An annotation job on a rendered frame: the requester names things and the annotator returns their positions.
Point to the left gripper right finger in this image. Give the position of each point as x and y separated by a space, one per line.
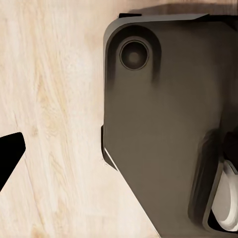
230 148

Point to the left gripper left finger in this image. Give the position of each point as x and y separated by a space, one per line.
12 147

